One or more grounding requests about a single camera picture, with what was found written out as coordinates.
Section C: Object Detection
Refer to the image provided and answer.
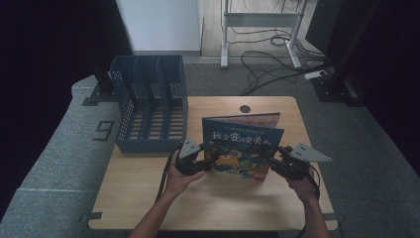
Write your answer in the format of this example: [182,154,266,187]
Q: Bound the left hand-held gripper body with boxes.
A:
[173,136,214,177]

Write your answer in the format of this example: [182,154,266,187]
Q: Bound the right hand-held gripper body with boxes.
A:
[271,142,333,181]

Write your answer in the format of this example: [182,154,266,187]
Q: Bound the blue picture book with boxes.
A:
[201,112,285,182]

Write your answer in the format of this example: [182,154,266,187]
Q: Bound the blue slotted file rack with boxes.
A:
[109,55,189,155]

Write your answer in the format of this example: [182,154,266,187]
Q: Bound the person's right hand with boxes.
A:
[285,167,320,204]

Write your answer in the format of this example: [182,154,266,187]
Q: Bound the person's left hand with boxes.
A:
[163,155,207,200]

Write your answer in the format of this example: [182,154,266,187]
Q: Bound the white power strip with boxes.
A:
[303,69,328,81]

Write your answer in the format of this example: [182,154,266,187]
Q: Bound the tall black metal stand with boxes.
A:
[310,0,384,104]

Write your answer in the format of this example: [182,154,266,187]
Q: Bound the short black metal stand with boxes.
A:
[81,61,117,107]

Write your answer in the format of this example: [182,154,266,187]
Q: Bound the white panel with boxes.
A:
[115,0,203,56]

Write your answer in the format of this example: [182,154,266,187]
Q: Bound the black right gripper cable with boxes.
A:
[307,164,322,200]

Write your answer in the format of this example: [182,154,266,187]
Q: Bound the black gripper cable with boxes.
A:
[155,144,183,203]
[307,164,322,200]

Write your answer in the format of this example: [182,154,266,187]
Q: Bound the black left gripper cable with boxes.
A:
[155,144,183,203]

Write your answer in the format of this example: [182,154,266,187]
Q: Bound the black floor cables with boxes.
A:
[227,0,329,97]

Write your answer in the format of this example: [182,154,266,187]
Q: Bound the white metal desk frame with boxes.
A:
[220,0,309,69]

